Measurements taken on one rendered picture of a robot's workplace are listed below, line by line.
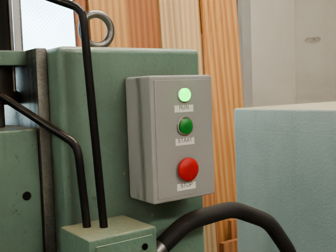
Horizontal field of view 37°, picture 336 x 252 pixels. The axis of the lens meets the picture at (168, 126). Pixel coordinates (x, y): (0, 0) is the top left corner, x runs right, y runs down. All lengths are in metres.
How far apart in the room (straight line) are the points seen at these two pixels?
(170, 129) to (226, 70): 1.84
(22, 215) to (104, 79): 0.20
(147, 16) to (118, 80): 1.60
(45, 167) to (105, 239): 0.14
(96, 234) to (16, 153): 0.15
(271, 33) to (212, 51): 0.58
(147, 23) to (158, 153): 1.66
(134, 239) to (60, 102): 0.19
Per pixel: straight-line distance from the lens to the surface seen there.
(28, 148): 0.66
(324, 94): 2.91
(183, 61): 0.72
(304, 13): 3.02
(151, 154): 0.63
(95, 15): 0.78
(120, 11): 2.15
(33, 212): 0.67
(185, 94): 0.64
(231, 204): 0.74
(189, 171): 0.64
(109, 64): 0.66
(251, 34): 2.79
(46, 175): 0.67
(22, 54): 0.69
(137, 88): 0.64
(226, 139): 2.44
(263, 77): 2.84
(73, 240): 0.61
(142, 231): 0.61
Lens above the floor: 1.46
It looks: 4 degrees down
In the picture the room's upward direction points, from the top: 2 degrees counter-clockwise
